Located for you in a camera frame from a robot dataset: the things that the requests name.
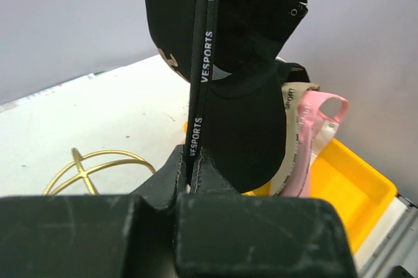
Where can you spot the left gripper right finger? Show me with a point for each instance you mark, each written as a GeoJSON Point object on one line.
{"type": "Point", "coordinates": [220, 233]}

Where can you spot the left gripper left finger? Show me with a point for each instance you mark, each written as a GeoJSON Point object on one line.
{"type": "Point", "coordinates": [111, 235]}

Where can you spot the pink cap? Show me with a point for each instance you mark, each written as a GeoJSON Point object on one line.
{"type": "Point", "coordinates": [316, 131]}

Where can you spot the black cap gold logo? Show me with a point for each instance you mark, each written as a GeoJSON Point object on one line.
{"type": "Point", "coordinates": [226, 50]}

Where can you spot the yellow plastic tray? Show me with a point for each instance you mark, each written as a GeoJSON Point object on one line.
{"type": "Point", "coordinates": [357, 191]}

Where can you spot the beige cap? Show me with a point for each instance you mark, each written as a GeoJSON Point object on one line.
{"type": "Point", "coordinates": [292, 93]}

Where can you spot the black cap white logo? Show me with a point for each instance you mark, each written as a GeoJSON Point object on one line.
{"type": "Point", "coordinates": [291, 72]}

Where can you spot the gold wire hat stand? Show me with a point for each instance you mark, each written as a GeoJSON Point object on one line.
{"type": "Point", "coordinates": [83, 173]}

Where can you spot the aluminium table rail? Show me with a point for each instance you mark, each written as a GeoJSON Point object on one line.
{"type": "Point", "coordinates": [397, 254]}

